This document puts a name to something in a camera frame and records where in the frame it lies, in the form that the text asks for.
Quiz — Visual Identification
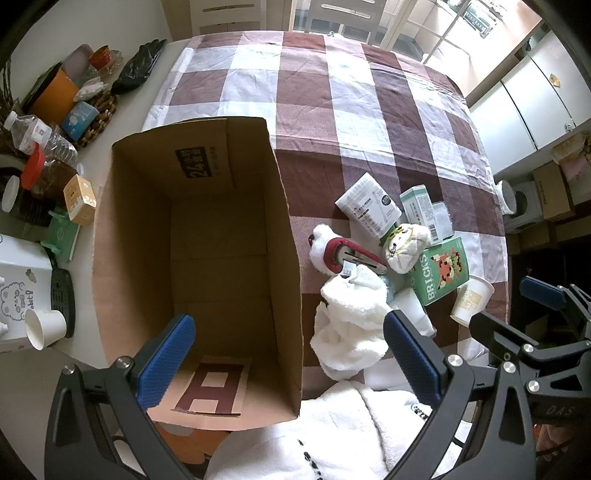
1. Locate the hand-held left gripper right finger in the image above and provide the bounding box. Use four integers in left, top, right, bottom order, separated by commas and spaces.
383, 309, 539, 480

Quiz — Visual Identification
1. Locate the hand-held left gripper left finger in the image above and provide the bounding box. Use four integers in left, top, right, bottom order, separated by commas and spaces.
44, 314, 197, 480

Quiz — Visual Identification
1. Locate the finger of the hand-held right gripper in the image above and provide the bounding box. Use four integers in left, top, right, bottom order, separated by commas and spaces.
468, 311, 591, 384
519, 276, 591, 341

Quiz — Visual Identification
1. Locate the printed beige paper cup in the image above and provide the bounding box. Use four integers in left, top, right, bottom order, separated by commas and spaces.
450, 275, 495, 326

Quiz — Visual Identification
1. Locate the white plastic packet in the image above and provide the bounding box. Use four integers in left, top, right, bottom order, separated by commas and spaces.
392, 288, 437, 337

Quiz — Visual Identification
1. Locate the white fluffy cloth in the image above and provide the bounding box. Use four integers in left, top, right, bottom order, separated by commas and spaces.
309, 268, 393, 381

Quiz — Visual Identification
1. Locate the brown cardboard box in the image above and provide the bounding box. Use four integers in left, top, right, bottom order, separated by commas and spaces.
92, 116, 303, 464

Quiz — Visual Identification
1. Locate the round white plush toy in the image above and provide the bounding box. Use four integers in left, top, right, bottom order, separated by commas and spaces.
381, 223, 433, 273

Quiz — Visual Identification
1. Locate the pink plastic container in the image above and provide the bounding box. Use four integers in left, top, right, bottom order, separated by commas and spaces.
62, 44, 95, 86

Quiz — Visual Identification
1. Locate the green toy bricks box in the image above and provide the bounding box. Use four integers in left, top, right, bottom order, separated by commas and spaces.
406, 237, 472, 306

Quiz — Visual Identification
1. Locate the white round appliance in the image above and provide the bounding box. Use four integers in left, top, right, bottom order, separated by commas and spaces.
496, 180, 550, 229

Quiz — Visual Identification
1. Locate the small cardboard box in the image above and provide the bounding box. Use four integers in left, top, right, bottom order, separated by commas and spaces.
531, 161, 575, 220

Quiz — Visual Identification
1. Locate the white fleece clothing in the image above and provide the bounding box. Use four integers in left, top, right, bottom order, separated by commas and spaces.
205, 383, 467, 480

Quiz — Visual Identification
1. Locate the silver foil packet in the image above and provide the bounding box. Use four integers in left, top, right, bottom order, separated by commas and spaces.
431, 202, 455, 241

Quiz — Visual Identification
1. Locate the black drip tray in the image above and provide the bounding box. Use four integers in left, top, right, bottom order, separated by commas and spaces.
50, 268, 76, 337

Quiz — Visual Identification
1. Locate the plain white paper cup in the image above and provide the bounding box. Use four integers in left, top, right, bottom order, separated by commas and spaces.
24, 308, 68, 349

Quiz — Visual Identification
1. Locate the red and white hand tool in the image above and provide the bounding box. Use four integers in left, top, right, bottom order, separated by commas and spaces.
325, 237, 389, 278

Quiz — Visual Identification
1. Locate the small white plush toy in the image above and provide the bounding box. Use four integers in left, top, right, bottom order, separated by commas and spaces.
308, 224, 345, 274

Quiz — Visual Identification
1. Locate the green white medicine box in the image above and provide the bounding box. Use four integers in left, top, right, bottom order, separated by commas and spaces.
399, 185, 444, 243

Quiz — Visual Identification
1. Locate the white cotton swab packet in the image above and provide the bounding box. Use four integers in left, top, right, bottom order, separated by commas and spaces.
335, 173, 402, 238

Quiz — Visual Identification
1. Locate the green paper box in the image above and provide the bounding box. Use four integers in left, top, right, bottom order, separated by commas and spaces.
41, 208, 83, 261

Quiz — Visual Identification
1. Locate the white cartoon print water dispenser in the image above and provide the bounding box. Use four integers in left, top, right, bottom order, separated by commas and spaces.
0, 233, 54, 354

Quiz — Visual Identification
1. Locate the small yellow carton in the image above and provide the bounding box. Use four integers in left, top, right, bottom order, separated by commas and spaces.
63, 174, 98, 226

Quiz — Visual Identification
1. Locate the white cabinet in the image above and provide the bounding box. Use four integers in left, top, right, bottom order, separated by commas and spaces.
466, 32, 591, 176

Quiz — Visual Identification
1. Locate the white lid dark jar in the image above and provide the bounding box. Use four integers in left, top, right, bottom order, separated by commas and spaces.
0, 175, 51, 227

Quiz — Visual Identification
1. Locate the red lid jar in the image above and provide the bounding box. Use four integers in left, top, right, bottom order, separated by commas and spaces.
21, 150, 79, 199

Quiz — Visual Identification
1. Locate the blue tissue packet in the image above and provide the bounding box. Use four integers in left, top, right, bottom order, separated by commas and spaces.
61, 102, 100, 141

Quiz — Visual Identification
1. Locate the clear plastic water bottle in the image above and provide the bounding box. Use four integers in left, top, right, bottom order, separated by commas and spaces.
4, 112, 79, 167

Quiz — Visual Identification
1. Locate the brown white checked tablecloth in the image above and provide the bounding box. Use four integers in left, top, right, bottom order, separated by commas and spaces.
141, 30, 509, 402

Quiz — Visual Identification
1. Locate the crumpled white tissue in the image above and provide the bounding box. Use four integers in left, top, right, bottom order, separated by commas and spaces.
74, 78, 112, 102

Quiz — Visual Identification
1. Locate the orange canister with black lid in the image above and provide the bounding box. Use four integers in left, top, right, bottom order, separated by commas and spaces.
21, 60, 81, 127

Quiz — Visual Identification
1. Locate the black glove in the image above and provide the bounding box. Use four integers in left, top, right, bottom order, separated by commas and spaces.
111, 39, 168, 95

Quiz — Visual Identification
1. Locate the small orange pot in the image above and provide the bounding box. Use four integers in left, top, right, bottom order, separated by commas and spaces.
89, 45, 114, 70

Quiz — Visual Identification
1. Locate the white slatted chair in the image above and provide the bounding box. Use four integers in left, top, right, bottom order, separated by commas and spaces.
305, 0, 384, 43
191, 0, 273, 38

